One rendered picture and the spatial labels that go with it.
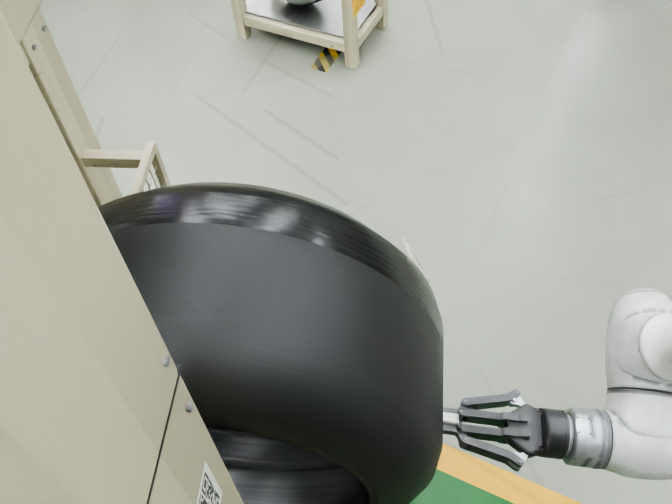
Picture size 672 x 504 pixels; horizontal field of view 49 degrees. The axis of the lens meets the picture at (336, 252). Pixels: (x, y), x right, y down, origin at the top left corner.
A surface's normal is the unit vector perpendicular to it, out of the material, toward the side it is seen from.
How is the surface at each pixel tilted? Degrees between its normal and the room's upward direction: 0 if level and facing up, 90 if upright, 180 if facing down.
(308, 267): 26
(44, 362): 90
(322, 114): 0
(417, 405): 63
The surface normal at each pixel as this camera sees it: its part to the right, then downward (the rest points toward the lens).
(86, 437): 0.99, 0.04
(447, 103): -0.06, -0.60
